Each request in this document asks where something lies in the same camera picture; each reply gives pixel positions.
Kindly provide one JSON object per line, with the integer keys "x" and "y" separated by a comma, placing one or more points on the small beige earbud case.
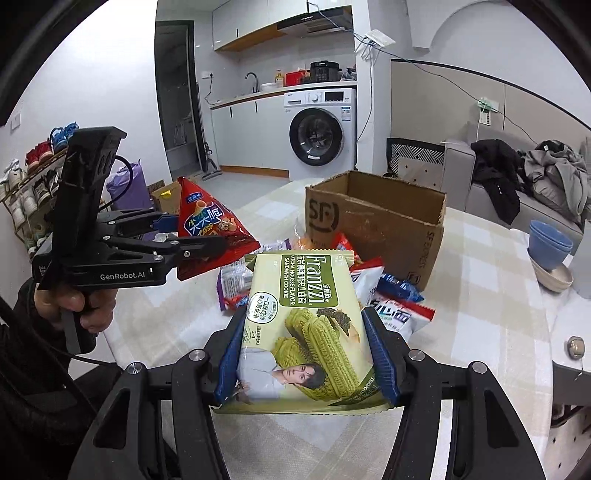
{"x": 576, "y": 348}

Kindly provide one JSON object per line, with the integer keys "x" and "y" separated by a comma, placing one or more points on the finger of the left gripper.
{"x": 124, "y": 254}
{"x": 135, "y": 222}

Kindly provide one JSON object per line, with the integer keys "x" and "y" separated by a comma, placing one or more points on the grey sofa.
{"x": 463, "y": 194}

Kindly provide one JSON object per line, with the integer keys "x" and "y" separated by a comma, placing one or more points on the checkered beige tablecloth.
{"x": 488, "y": 307}

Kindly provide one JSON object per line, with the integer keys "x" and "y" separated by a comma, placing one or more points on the purple bag on floor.
{"x": 129, "y": 191}

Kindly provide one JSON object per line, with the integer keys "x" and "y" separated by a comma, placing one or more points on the brown SF cardboard box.
{"x": 400, "y": 222}

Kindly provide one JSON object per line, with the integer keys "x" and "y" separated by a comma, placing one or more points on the small red snack packet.
{"x": 341, "y": 242}

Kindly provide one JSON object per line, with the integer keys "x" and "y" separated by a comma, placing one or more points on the black rice cooker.
{"x": 325, "y": 71}

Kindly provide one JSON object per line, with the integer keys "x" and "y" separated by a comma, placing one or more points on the small cardboard box on floor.
{"x": 165, "y": 197}

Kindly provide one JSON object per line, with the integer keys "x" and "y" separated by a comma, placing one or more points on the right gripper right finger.
{"x": 385, "y": 371}

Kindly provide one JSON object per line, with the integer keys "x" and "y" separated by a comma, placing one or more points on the white washing machine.
{"x": 321, "y": 132}

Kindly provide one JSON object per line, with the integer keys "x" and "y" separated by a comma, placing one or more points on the red triangular snack bag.
{"x": 202, "y": 215}

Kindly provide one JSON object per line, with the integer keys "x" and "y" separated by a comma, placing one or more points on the white electric kettle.
{"x": 580, "y": 268}

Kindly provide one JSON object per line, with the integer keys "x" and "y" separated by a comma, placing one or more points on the patterned black chair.
{"x": 414, "y": 160}

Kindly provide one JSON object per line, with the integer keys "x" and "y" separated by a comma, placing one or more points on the beige plate stack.
{"x": 557, "y": 280}

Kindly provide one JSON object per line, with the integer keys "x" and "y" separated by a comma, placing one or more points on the range hood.
{"x": 319, "y": 22}

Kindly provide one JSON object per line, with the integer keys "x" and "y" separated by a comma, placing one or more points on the green Franzzi cookie pack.
{"x": 304, "y": 347}

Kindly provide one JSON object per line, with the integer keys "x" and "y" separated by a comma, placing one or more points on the grey jacket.
{"x": 559, "y": 179}

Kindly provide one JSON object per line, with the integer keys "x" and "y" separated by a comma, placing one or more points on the person's left hand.
{"x": 98, "y": 307}

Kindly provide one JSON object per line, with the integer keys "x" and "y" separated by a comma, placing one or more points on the white red noodle snack bag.
{"x": 402, "y": 316}

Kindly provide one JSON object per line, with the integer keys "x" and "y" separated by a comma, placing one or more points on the black jacket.
{"x": 496, "y": 168}

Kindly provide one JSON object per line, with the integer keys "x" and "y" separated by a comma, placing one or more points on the purple white snack bag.
{"x": 235, "y": 279}

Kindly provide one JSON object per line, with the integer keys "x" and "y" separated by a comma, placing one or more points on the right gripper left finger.
{"x": 227, "y": 375}

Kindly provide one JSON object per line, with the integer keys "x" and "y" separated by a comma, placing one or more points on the shoe rack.
{"x": 29, "y": 187}

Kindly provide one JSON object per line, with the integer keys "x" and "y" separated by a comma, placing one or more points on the blue cookie pack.
{"x": 391, "y": 286}

